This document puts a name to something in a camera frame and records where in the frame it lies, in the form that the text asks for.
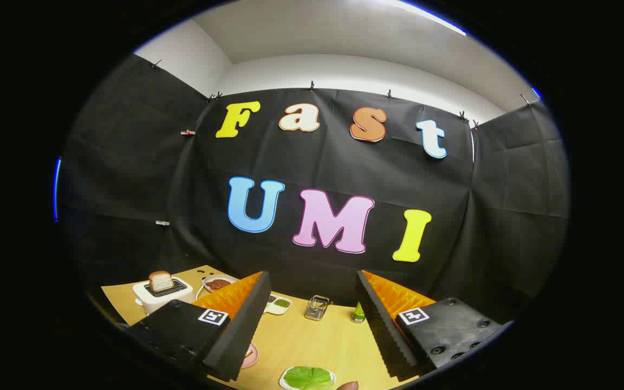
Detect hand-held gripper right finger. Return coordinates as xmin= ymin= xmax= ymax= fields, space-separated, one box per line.
xmin=355 ymin=270 xmax=513 ymax=380

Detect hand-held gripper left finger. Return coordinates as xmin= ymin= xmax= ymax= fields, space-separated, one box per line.
xmin=127 ymin=271 xmax=272 ymax=382

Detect green lettuce leaf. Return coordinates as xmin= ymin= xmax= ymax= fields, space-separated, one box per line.
xmin=284 ymin=367 xmax=335 ymax=390

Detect white bread slice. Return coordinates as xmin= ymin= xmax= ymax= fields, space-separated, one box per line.
xmin=148 ymin=271 xmax=175 ymax=293

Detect pink round plate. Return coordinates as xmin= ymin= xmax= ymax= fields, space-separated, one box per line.
xmin=240 ymin=342 xmax=259 ymax=369

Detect white divided dish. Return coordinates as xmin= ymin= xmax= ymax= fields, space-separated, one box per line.
xmin=265 ymin=294 xmax=293 ymax=316

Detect round white plate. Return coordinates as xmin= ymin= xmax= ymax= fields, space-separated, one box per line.
xmin=197 ymin=275 xmax=239 ymax=300

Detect square white plate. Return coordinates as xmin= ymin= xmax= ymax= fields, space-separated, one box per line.
xmin=279 ymin=366 xmax=337 ymax=390

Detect white toaster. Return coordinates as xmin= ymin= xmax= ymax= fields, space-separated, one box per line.
xmin=132 ymin=276 xmax=194 ymax=316

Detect black backdrop cloth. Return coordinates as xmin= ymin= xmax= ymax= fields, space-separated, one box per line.
xmin=55 ymin=53 xmax=571 ymax=326

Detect row of black cloth clamps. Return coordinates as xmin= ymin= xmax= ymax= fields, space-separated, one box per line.
xmin=149 ymin=58 xmax=532 ymax=131

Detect metal wire holder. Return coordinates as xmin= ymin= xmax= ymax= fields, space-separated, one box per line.
xmin=304 ymin=295 xmax=331 ymax=321

